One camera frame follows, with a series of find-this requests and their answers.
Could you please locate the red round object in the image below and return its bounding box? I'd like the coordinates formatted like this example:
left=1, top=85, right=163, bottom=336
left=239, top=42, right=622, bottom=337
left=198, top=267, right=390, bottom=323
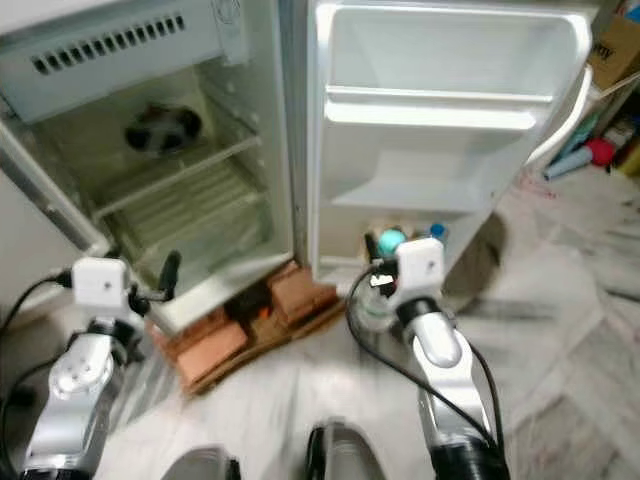
left=584, top=137, right=617, bottom=168

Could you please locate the yellow object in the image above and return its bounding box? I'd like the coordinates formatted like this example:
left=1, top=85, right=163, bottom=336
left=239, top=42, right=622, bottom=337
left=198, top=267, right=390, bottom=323
left=614, top=138, right=640, bottom=178

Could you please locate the short black left arm cable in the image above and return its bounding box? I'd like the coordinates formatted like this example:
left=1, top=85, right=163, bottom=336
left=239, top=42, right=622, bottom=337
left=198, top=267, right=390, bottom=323
left=0, top=380, right=63, bottom=480

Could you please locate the deep white door shelf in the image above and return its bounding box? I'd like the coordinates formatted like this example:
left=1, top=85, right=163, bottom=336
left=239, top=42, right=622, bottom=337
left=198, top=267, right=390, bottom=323
left=326, top=150, right=503, bottom=215

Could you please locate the brown cardboard box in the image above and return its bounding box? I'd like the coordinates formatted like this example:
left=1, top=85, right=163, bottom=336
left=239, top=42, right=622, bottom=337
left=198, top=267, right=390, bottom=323
left=587, top=14, right=640, bottom=93

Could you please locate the clear bottle teal cap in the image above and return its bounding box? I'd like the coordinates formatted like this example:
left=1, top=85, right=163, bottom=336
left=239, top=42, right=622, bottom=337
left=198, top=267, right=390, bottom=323
left=358, top=227, right=410, bottom=333

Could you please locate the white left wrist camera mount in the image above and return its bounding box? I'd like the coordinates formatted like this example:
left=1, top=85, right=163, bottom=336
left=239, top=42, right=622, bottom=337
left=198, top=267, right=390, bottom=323
left=71, top=256, right=130, bottom=320

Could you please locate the white fridge door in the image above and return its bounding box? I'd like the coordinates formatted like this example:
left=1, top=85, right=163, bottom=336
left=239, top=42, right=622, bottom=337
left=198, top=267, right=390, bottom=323
left=305, top=0, right=601, bottom=293

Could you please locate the clear fridge shelf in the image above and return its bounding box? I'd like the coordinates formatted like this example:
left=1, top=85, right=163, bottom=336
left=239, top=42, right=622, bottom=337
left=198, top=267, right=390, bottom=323
left=93, top=134, right=267, bottom=223

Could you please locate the white fridge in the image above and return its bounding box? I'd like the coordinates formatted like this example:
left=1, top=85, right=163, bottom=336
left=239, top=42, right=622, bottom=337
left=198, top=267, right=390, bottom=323
left=0, top=0, right=303, bottom=339

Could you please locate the grey slotted vent panel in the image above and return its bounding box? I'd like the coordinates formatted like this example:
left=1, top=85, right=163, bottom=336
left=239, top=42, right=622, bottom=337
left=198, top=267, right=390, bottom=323
left=15, top=3, right=233, bottom=127

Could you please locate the narrow white door shelf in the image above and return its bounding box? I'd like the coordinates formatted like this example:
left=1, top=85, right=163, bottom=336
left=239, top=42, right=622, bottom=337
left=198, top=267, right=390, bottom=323
left=323, top=86, right=563, bottom=133

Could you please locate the long black left arm cable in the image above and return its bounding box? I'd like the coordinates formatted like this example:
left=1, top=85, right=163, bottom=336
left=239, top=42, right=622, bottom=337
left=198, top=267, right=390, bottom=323
left=0, top=277, right=77, bottom=337

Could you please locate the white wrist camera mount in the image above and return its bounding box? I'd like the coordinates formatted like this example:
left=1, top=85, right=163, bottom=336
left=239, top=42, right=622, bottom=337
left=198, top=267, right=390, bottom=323
left=394, top=237, right=447, bottom=302
left=71, top=256, right=130, bottom=320

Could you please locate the black round fridge fan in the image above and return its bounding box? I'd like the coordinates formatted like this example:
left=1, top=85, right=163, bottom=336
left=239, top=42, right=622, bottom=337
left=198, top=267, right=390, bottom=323
left=124, top=104, right=202, bottom=157

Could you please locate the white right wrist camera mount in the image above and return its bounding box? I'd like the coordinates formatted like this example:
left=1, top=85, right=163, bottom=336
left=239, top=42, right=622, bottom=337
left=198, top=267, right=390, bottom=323
left=394, top=237, right=447, bottom=302

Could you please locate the blue cylinder object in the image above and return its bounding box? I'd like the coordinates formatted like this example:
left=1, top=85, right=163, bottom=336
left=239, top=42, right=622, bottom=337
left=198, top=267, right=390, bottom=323
left=544, top=149, right=592, bottom=182

